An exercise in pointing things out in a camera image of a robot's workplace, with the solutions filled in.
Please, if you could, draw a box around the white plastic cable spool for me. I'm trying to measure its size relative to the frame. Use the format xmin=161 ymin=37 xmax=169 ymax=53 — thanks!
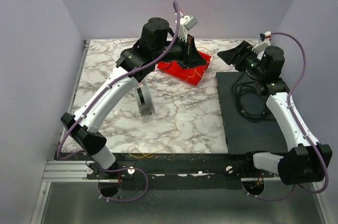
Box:
xmin=133 ymin=79 xmax=156 ymax=116

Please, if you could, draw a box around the thin yellow wire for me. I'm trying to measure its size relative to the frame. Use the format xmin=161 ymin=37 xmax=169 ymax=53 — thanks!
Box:
xmin=127 ymin=46 xmax=213 ymax=160

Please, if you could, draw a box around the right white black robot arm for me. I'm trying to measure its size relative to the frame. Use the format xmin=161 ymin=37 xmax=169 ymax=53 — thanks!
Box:
xmin=217 ymin=41 xmax=332 ymax=186

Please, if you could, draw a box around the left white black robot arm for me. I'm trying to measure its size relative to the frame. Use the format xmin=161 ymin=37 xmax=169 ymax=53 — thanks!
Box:
xmin=61 ymin=15 xmax=207 ymax=169

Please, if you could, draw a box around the red plastic bin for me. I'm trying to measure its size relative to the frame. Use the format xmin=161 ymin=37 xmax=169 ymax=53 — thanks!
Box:
xmin=157 ymin=51 xmax=213 ymax=86

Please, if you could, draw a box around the black flat box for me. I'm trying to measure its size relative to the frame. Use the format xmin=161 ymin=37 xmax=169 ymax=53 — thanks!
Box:
xmin=215 ymin=72 xmax=287 ymax=155

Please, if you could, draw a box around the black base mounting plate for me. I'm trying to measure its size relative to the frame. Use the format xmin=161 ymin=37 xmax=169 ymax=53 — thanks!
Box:
xmin=87 ymin=153 xmax=270 ymax=190

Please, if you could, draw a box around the black coiled cable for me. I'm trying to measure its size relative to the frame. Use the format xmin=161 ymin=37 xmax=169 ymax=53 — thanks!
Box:
xmin=231 ymin=72 xmax=277 ymax=123

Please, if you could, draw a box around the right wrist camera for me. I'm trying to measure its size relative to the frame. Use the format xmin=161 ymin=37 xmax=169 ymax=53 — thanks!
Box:
xmin=252 ymin=31 xmax=272 ymax=54

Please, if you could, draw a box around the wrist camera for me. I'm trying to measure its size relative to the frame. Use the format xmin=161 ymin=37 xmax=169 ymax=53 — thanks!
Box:
xmin=178 ymin=10 xmax=198 ymax=42
xmin=252 ymin=31 xmax=272 ymax=54

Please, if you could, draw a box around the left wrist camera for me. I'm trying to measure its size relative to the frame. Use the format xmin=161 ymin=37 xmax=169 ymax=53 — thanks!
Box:
xmin=178 ymin=10 xmax=198 ymax=42

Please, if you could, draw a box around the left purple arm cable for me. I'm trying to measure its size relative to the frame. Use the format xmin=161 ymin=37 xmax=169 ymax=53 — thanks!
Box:
xmin=56 ymin=1 xmax=182 ymax=161

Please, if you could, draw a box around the aluminium extrusion rail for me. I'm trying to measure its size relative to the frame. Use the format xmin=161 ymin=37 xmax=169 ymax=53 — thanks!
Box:
xmin=43 ymin=154 xmax=276 ymax=183

